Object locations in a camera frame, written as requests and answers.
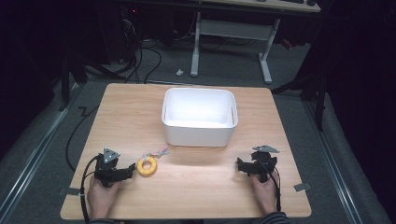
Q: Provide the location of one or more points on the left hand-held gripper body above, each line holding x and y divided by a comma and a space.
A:
107, 171

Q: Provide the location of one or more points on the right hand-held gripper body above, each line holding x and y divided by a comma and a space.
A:
263, 161

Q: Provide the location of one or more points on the person's left hand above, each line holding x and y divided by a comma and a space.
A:
101, 199

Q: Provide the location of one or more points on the person's right hand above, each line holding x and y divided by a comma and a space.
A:
264, 194

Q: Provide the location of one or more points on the grey tape piece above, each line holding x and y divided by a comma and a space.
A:
73, 191
302, 187

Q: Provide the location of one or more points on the white plastic bin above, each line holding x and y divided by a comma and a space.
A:
199, 118

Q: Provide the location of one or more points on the black metal stand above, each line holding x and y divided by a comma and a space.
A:
70, 71
314, 84

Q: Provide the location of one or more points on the white paper scrap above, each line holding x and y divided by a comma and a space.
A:
179, 72

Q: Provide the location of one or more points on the red object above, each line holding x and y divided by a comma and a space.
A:
286, 44

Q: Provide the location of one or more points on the white-legged desk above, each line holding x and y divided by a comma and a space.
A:
233, 29

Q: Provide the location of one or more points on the black computer tower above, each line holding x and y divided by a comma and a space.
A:
127, 28

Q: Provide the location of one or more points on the metal floor rail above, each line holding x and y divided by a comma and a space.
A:
34, 149
336, 161

